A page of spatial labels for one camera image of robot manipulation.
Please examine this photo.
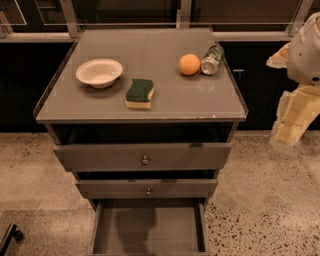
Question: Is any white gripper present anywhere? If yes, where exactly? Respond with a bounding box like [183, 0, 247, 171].
[266, 12, 320, 147]

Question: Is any green and yellow sponge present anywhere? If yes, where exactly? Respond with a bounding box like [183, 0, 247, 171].
[125, 79, 155, 109]

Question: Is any grey drawer cabinet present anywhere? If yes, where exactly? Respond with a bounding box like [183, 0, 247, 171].
[34, 29, 247, 256]

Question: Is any grey middle drawer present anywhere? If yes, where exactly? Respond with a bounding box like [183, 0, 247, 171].
[76, 179, 217, 199]

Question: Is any grey open bottom drawer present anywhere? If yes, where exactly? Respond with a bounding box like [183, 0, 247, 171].
[88, 199, 210, 256]

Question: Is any grey top drawer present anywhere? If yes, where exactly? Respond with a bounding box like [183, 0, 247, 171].
[54, 143, 231, 172]

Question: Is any green soda can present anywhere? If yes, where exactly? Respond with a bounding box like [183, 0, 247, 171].
[200, 44, 224, 75]

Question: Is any orange fruit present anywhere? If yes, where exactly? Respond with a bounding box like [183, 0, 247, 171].
[179, 54, 200, 76]

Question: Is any white paper bowl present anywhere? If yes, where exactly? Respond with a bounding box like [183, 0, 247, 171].
[76, 59, 123, 89]

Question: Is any black caster wheel base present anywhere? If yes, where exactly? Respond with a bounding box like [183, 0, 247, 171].
[0, 224, 24, 256]

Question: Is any metal railing frame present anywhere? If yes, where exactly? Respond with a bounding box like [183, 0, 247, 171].
[0, 0, 320, 42]

